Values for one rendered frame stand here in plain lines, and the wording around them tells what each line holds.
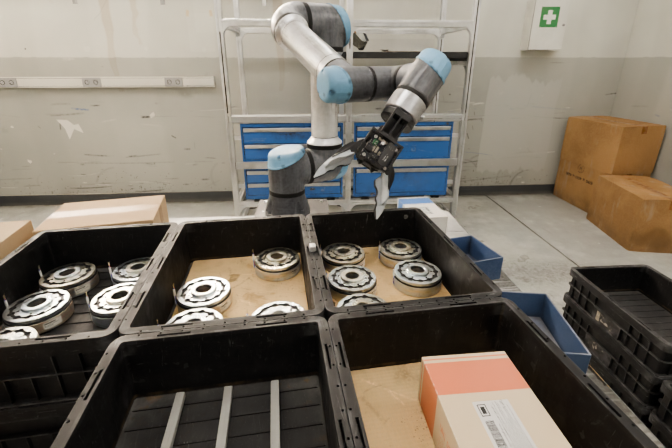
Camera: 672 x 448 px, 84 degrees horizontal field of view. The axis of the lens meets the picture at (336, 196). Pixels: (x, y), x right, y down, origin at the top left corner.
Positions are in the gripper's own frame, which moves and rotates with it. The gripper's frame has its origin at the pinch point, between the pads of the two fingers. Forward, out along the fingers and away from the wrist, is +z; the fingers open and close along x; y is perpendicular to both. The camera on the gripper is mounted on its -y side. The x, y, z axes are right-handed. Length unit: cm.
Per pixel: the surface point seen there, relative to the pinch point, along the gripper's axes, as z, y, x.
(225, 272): 27.7, -14.7, -12.7
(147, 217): 32, -39, -43
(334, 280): 14.8, -3.8, 7.9
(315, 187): -20, -202, -10
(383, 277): 8.6, -9.2, 17.8
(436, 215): -19, -50, 33
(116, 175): 66, -292, -173
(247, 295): 27.4, -5.9, -5.5
